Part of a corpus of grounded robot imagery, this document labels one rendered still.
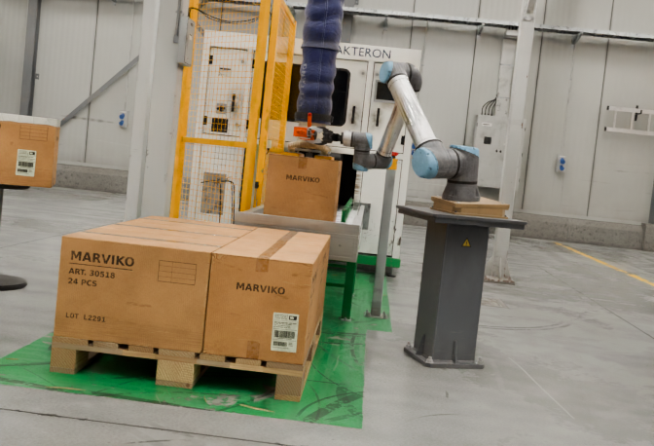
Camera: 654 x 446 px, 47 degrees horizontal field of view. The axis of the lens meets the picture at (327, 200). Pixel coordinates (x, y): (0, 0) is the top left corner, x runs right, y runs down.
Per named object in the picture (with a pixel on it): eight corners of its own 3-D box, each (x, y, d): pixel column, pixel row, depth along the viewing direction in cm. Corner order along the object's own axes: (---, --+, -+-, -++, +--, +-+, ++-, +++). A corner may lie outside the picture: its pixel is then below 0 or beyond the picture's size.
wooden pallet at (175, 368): (142, 313, 416) (144, 286, 416) (320, 333, 411) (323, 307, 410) (49, 371, 297) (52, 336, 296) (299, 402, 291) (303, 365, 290)
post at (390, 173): (370, 314, 478) (386, 158, 473) (381, 315, 478) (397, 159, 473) (370, 315, 472) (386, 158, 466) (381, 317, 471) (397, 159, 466)
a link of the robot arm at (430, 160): (461, 166, 362) (409, 55, 400) (432, 166, 353) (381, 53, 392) (446, 185, 373) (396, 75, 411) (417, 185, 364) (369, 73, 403)
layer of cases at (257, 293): (144, 286, 416) (151, 215, 413) (323, 307, 410) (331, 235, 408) (53, 336, 296) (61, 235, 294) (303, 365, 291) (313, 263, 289)
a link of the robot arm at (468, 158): (484, 181, 374) (487, 146, 371) (456, 181, 365) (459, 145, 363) (464, 178, 387) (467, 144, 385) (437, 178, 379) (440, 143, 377)
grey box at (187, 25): (184, 66, 502) (188, 21, 500) (192, 67, 502) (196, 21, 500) (176, 62, 482) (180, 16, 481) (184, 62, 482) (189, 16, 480)
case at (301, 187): (273, 216, 485) (280, 154, 483) (335, 222, 484) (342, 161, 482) (262, 223, 425) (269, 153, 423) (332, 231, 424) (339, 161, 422)
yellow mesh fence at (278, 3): (264, 262, 658) (288, 21, 647) (275, 264, 658) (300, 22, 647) (240, 283, 542) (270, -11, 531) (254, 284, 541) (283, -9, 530)
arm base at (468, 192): (473, 198, 388) (475, 178, 387) (485, 203, 369) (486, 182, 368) (437, 196, 386) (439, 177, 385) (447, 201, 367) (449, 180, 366)
